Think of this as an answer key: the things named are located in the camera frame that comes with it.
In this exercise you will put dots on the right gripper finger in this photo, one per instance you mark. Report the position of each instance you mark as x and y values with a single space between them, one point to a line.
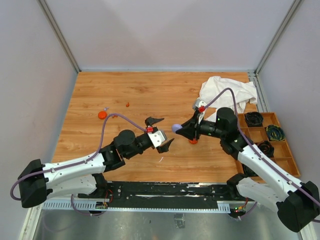
187 132
192 121

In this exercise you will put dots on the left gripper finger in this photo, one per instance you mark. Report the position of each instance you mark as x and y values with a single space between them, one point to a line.
150 121
164 147

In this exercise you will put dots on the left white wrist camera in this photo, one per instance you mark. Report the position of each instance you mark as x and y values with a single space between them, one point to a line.
157 138

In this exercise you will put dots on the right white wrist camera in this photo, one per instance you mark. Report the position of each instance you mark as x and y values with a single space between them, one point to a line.
198 104

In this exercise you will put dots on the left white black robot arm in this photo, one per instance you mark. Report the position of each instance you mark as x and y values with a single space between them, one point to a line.
39 181

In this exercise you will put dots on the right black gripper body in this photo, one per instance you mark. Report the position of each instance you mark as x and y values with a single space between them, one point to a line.
201 128

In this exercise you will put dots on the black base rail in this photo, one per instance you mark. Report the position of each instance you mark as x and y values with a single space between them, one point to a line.
156 195

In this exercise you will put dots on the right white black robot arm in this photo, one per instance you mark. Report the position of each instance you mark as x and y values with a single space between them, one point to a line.
296 203

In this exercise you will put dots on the wooden compartment tray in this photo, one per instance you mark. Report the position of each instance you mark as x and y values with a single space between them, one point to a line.
278 151

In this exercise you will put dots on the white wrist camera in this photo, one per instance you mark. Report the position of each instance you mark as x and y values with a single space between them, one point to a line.
198 104
157 138

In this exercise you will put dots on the white crumpled cloth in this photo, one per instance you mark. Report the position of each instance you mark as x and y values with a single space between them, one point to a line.
243 92

